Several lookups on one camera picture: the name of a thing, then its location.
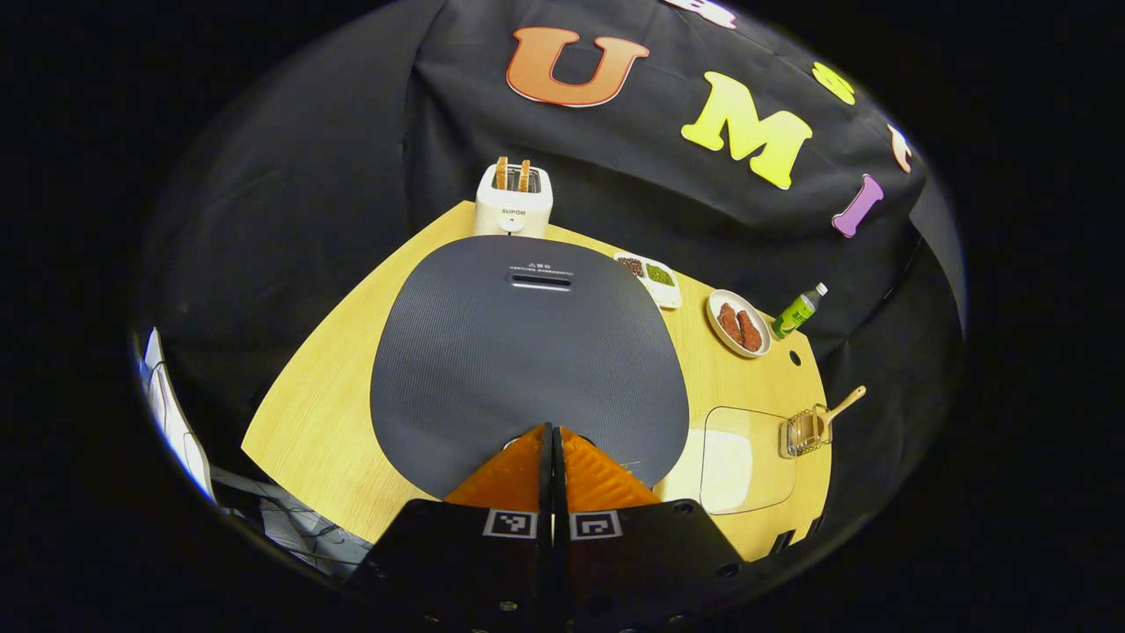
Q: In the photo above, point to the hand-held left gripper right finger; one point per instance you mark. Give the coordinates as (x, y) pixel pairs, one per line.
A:
(650, 554)

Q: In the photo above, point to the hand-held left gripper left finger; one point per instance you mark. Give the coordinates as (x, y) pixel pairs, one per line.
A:
(461, 554)

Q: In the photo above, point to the white rice heap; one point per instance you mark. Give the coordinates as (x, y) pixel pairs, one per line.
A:
(728, 466)

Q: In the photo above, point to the dark grey rice cooker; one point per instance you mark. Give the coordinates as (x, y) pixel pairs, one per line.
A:
(527, 369)

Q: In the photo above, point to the wooden spoon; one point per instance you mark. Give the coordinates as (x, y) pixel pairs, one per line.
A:
(839, 411)

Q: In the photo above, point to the cream rectangular rice container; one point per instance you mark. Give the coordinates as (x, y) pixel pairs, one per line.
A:
(765, 457)

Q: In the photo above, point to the brown meat piece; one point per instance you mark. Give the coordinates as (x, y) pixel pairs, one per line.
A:
(751, 331)
(729, 323)

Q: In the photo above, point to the white round plate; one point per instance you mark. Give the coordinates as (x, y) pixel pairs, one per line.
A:
(716, 303)

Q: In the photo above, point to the white divided bean dish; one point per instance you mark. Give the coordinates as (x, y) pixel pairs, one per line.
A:
(655, 277)

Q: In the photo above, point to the green drink bottle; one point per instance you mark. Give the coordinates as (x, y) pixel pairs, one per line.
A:
(795, 313)

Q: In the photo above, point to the white box device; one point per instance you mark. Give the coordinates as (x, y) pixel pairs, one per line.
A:
(180, 422)

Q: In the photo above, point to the white toaster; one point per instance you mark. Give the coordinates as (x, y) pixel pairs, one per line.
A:
(514, 211)

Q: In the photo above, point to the black backdrop cloth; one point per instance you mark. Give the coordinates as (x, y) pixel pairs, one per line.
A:
(615, 176)

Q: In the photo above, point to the toast slice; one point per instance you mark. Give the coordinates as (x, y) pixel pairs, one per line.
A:
(501, 174)
(525, 176)

